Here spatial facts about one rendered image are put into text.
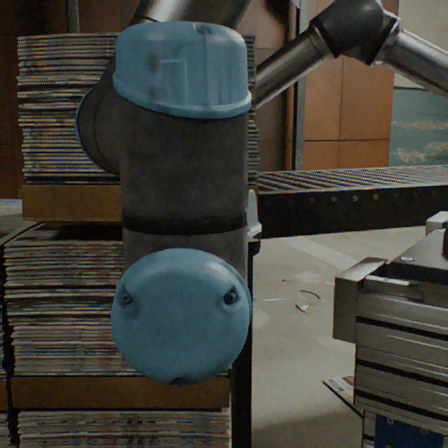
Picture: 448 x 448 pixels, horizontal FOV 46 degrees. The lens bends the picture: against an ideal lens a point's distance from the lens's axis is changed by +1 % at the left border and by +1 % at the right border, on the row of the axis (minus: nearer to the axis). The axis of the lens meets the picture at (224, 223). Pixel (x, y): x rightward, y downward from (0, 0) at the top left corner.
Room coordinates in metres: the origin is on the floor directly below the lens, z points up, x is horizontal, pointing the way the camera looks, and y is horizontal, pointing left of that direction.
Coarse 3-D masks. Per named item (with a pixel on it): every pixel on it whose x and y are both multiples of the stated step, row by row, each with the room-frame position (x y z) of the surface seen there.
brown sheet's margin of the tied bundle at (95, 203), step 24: (24, 192) 0.62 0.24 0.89; (48, 192) 0.62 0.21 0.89; (72, 192) 0.62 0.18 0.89; (96, 192) 0.62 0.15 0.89; (120, 192) 0.62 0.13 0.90; (24, 216) 0.62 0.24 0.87; (48, 216) 0.62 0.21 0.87; (72, 216) 0.62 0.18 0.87; (96, 216) 0.62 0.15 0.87; (120, 216) 0.62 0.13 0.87
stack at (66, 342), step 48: (0, 240) 0.66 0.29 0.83; (48, 240) 0.65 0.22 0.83; (96, 240) 0.65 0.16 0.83; (0, 288) 0.64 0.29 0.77; (48, 288) 0.64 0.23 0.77; (96, 288) 0.64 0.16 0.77; (0, 336) 0.63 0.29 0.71; (48, 336) 0.63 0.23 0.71; (96, 336) 0.63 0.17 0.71; (0, 432) 0.64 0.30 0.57; (48, 432) 0.64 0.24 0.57; (96, 432) 0.64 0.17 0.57; (144, 432) 0.64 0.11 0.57; (192, 432) 0.64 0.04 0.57
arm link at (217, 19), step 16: (144, 0) 0.42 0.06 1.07; (160, 0) 0.41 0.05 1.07; (176, 0) 0.41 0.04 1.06; (192, 0) 0.41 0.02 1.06; (208, 0) 0.41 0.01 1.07; (224, 0) 0.42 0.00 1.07; (240, 0) 0.43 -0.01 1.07; (144, 16) 0.41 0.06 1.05; (160, 16) 0.41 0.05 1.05; (176, 16) 0.40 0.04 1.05; (192, 16) 0.41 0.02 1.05; (208, 16) 0.41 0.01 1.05; (224, 16) 0.42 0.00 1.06; (240, 16) 0.44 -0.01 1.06; (112, 64) 0.41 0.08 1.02; (112, 80) 0.40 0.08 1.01; (96, 96) 0.39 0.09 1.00; (80, 112) 0.42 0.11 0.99; (80, 128) 0.42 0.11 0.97; (80, 144) 0.42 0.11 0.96; (96, 144) 0.37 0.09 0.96; (96, 160) 0.41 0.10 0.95
